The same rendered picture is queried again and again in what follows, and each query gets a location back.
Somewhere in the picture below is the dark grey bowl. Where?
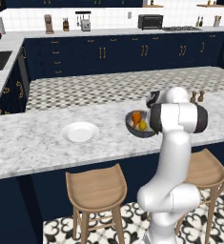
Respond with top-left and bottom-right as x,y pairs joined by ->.
125,109 -> 158,139

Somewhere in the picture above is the orange chicken drumstick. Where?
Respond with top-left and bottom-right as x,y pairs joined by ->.
131,110 -> 143,130

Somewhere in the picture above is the yellow lemon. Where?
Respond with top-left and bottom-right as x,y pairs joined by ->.
138,120 -> 149,132

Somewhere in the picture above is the white plate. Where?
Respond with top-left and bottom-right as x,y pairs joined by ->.
60,121 -> 100,144

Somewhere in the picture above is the navy base cupboard run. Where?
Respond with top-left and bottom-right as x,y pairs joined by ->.
22,30 -> 224,81

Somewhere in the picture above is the navy island cabinet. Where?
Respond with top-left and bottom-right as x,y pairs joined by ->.
0,139 -> 224,244

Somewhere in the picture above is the silver toaster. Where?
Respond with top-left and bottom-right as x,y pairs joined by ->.
80,18 -> 92,32

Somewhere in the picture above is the navy side cupboard run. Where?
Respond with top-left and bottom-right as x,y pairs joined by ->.
0,47 -> 30,116

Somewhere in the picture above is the brown knife block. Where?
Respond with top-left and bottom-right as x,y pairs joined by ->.
62,17 -> 71,32

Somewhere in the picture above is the black toaster oven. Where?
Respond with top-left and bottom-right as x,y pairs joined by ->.
137,13 -> 165,31

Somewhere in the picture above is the brown coffee machine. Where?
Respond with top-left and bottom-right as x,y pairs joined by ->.
43,13 -> 55,35

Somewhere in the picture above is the black hob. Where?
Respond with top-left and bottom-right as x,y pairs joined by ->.
161,25 -> 203,32

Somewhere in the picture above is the navy upper cupboard run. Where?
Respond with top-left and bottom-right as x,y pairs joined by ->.
0,0 -> 144,17

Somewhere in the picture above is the grey utensil pot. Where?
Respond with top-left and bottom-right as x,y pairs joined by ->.
213,14 -> 222,29

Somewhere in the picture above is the black utensil rail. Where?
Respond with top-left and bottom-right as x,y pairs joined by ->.
74,10 -> 92,28

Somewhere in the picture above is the wooden wall shelf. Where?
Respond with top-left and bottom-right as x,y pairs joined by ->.
142,0 -> 165,9
195,0 -> 224,9

